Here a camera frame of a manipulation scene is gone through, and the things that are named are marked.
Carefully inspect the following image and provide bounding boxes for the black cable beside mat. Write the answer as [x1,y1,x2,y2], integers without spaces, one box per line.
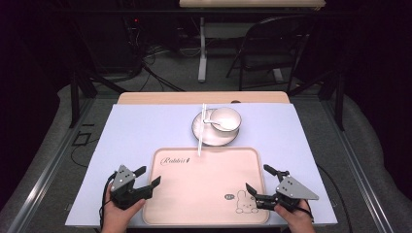
[316,163,355,233]

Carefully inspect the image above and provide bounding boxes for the person's right hand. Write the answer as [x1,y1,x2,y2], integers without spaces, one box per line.
[274,199,316,233]

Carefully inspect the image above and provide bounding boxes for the black folding chair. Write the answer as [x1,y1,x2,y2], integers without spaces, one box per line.
[225,14,317,92]

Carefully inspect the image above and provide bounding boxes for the pink tray with rabbit print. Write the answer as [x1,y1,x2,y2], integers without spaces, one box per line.
[142,147,270,226]

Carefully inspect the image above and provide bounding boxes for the bundle of black floor cables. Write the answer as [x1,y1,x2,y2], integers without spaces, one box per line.
[122,16,187,93]

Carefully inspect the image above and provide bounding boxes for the right hand-held gripper black cable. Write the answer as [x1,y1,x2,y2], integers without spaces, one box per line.
[299,199,316,223]

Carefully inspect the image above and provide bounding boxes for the aluminium rail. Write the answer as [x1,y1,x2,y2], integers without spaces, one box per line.
[320,96,395,233]
[6,96,97,233]

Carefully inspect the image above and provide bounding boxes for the thin black floor cable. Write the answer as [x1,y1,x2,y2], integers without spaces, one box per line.
[70,137,100,169]

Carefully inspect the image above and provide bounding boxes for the hand-held gripper black cable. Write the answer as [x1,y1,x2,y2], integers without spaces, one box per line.
[299,199,316,223]
[98,172,119,229]

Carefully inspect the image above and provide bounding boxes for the black metal stand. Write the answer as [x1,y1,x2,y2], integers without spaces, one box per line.
[68,68,128,129]
[287,68,346,132]

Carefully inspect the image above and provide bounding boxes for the wooden desk with white legs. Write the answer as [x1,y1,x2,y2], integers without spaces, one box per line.
[179,0,326,83]

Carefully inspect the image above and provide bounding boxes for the black floor socket frame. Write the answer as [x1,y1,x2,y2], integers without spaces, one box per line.
[71,130,92,148]

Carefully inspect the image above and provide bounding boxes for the left hand-held gripper black cable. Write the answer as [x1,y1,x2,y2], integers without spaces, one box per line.
[98,172,119,229]

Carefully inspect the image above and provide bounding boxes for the white bowl with dark rim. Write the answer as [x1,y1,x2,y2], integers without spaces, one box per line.
[209,107,243,133]

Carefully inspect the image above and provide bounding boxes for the white plate with dark rim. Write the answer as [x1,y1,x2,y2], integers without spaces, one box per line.
[190,108,241,148]

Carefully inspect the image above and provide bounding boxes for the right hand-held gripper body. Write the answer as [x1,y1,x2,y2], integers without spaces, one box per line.
[255,170,321,212]

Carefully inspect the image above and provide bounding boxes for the white chopstick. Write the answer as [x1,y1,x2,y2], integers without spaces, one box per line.
[198,102,208,157]
[196,103,205,158]

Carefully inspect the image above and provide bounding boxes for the pale blue table mat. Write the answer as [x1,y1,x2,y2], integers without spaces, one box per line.
[64,103,339,227]

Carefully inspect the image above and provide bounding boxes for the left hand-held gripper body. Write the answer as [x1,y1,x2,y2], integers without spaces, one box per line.
[109,164,146,211]

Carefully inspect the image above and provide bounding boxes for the person's left hand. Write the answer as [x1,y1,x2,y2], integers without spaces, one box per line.
[100,193,147,233]

